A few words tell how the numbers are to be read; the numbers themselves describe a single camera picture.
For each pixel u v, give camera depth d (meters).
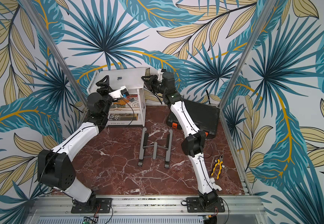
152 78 0.76
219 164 0.88
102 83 0.67
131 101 0.95
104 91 0.67
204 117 1.04
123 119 1.04
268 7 0.69
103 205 0.73
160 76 0.76
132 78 0.83
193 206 0.73
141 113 1.09
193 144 0.61
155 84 0.75
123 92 0.67
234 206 0.75
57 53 0.86
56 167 0.43
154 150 0.88
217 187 0.80
